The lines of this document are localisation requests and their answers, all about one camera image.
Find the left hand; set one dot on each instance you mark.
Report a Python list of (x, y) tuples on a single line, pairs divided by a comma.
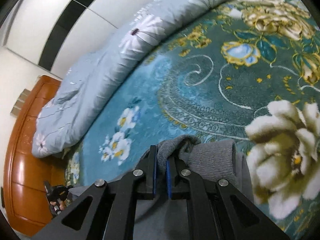
[(57, 206)]

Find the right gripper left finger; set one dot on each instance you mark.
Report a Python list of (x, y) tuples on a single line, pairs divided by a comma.
[(106, 210)]

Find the grey knit sweater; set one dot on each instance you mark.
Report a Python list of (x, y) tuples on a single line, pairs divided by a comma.
[(164, 199)]

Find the orange wooden headboard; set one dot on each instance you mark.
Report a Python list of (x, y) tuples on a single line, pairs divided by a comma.
[(24, 175)]

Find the teal floral plush blanket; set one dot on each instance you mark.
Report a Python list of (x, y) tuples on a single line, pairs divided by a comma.
[(247, 70)]

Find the light blue floral quilt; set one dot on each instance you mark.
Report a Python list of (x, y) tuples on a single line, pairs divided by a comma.
[(91, 81)]

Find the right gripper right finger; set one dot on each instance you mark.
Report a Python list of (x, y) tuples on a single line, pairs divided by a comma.
[(217, 210)]

